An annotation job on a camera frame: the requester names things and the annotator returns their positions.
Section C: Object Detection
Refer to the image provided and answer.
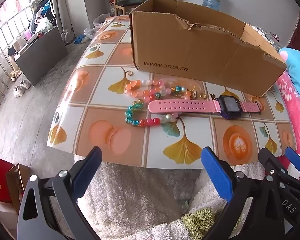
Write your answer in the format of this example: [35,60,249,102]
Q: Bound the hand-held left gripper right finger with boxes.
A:
[201,147,285,240]

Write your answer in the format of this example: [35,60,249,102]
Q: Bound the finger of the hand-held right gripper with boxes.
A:
[284,146,300,183]
[258,147,288,193]

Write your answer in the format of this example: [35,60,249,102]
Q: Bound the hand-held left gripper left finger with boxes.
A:
[17,146,102,240]

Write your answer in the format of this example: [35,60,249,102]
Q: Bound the pink strap smart watch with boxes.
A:
[148,95,263,120]

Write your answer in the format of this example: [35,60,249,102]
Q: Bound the teal red bead bracelet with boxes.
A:
[124,85,192,128]

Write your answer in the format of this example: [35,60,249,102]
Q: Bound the orange pink bead bracelet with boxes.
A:
[124,79,172,99]

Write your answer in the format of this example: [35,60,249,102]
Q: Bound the brown cardboard box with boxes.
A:
[129,0,288,98]

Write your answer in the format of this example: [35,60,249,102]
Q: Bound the brown paper bag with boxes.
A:
[5,164,32,214]

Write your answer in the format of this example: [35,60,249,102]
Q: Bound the red gift bag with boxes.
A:
[0,156,14,204]

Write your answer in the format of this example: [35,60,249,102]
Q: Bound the beige sandals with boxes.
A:
[9,70,23,82]

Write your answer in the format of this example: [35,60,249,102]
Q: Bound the grey patterned quilt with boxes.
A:
[252,25,283,47]

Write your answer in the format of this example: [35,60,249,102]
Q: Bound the grey cabinet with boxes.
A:
[14,26,68,87]

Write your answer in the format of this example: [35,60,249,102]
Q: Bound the clear plastic bag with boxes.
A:
[84,27,98,39]
[92,12,110,29]

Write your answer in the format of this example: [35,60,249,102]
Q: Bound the metal window railing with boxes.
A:
[0,2,35,120]

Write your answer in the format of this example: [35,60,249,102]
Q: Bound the pile of clothes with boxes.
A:
[27,0,53,34]

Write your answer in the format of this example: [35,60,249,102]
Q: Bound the grey curtain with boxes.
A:
[46,0,77,45]

